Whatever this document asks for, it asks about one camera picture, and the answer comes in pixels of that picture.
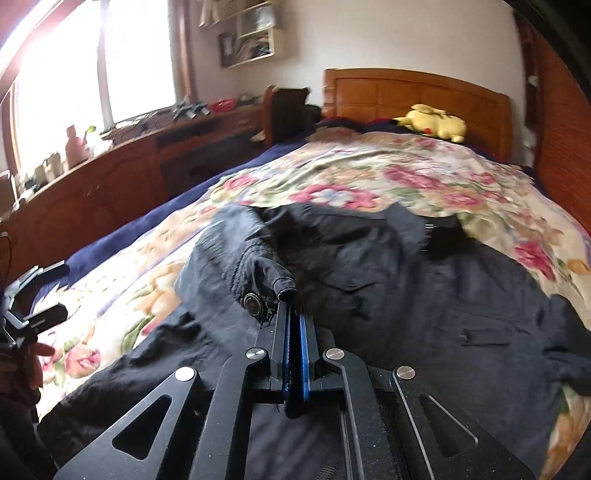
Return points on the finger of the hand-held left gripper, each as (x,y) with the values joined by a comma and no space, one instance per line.
(46,315)
(39,276)

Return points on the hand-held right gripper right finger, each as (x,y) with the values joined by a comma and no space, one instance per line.
(304,360)

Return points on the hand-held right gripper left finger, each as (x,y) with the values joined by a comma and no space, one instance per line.
(286,355)

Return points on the black jacket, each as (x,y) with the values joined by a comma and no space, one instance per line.
(392,300)

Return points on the person's left hand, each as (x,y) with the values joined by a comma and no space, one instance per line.
(44,350)

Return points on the long wooden desk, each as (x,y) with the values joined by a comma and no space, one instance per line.
(115,184)

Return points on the pink bottle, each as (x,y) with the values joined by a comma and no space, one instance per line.
(76,147)

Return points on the navy bed sheet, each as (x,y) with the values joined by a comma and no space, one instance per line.
(184,198)

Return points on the floral blanket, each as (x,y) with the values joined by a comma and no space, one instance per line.
(369,175)

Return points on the dark wooden chair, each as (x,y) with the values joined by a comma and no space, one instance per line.
(291,115)

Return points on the window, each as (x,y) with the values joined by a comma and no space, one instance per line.
(138,55)

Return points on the red basket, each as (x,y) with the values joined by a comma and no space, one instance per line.
(222,105)

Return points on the yellow plush toy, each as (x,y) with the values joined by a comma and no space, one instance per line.
(438,122)

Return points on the wooden headboard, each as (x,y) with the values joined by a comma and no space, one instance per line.
(383,97)

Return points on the wooden slatted wardrobe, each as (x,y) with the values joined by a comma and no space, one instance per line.
(563,138)

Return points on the white wall shelf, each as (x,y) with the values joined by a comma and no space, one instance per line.
(277,46)

